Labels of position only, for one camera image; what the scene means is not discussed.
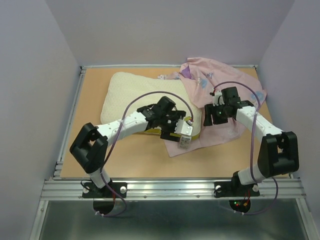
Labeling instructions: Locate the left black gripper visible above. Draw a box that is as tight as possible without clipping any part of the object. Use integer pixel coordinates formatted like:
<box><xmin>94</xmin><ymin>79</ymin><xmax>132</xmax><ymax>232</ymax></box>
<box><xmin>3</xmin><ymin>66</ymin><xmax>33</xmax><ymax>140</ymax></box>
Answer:
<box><xmin>158</xmin><ymin>110</ymin><xmax>186</xmax><ymax>142</ymax></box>

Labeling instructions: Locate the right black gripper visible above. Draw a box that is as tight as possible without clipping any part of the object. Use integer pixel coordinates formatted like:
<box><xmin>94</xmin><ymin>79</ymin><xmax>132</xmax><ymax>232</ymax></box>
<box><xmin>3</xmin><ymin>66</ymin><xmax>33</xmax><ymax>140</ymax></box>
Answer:
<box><xmin>202</xmin><ymin>102</ymin><xmax>231</xmax><ymax>126</ymax></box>

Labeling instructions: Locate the pink cartoon pillowcase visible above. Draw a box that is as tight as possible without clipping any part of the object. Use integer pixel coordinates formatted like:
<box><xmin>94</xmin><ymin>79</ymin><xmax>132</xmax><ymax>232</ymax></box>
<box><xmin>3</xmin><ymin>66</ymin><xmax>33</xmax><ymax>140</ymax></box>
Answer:
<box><xmin>159</xmin><ymin>57</ymin><xmax>267</xmax><ymax>157</ymax></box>

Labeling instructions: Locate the cream yellow pillow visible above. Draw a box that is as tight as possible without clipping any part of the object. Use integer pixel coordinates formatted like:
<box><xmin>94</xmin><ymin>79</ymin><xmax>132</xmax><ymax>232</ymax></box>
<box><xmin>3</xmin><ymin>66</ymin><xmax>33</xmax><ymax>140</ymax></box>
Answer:
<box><xmin>100</xmin><ymin>72</ymin><xmax>202</xmax><ymax>140</ymax></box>

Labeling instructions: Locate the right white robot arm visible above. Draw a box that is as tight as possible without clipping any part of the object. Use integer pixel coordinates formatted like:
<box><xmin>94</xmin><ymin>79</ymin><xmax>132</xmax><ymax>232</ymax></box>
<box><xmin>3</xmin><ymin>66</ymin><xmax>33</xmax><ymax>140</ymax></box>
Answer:
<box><xmin>203</xmin><ymin>87</ymin><xmax>299</xmax><ymax>195</ymax></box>

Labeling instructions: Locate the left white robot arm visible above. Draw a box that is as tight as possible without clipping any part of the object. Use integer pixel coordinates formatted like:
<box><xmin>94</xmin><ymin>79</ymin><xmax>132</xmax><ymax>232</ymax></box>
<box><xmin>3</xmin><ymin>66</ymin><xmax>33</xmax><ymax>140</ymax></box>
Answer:
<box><xmin>69</xmin><ymin>96</ymin><xmax>193</xmax><ymax>197</ymax></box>

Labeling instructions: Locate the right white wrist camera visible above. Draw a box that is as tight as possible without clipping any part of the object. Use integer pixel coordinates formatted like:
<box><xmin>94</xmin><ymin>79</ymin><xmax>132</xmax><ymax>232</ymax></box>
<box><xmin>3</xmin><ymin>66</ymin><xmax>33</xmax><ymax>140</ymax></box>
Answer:
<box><xmin>212</xmin><ymin>91</ymin><xmax>224</xmax><ymax>106</ymax></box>

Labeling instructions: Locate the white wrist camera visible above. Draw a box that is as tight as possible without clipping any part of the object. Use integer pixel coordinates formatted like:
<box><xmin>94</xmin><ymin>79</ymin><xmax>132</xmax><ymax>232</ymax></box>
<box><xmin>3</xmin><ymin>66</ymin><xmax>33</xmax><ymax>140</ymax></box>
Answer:
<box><xmin>212</xmin><ymin>91</ymin><xmax>224</xmax><ymax>106</ymax></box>
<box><xmin>174</xmin><ymin>119</ymin><xmax>193</xmax><ymax>137</ymax></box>

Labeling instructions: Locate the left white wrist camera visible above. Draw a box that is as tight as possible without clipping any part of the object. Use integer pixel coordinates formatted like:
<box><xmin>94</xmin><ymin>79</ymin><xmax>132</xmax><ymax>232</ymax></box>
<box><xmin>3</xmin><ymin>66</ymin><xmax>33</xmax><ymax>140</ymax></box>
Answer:
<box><xmin>174</xmin><ymin>119</ymin><xmax>193</xmax><ymax>137</ymax></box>

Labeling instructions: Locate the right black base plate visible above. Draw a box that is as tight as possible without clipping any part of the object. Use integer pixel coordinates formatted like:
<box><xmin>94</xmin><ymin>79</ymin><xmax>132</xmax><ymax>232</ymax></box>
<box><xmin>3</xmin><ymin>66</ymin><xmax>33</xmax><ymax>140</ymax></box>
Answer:
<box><xmin>213</xmin><ymin>181</ymin><xmax>260</xmax><ymax>198</ymax></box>

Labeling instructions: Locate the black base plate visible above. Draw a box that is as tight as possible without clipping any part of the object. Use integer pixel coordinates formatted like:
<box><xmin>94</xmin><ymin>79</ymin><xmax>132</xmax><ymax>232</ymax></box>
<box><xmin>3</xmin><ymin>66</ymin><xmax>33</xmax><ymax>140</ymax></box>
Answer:
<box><xmin>80</xmin><ymin>181</ymin><xmax>128</xmax><ymax>199</ymax></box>
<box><xmin>213</xmin><ymin>181</ymin><xmax>260</xmax><ymax>198</ymax></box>

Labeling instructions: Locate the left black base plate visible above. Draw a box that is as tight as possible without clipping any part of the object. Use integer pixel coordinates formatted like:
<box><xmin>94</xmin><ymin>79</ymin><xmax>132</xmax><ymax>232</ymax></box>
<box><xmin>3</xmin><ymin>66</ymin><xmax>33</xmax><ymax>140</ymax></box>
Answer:
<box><xmin>80</xmin><ymin>181</ymin><xmax>128</xmax><ymax>199</ymax></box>

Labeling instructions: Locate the aluminium front rail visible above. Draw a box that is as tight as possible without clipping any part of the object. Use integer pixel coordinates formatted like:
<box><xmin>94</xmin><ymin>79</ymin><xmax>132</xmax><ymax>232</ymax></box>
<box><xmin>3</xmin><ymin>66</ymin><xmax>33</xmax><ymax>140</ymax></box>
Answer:
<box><xmin>40</xmin><ymin>177</ymin><xmax>306</xmax><ymax>201</ymax></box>

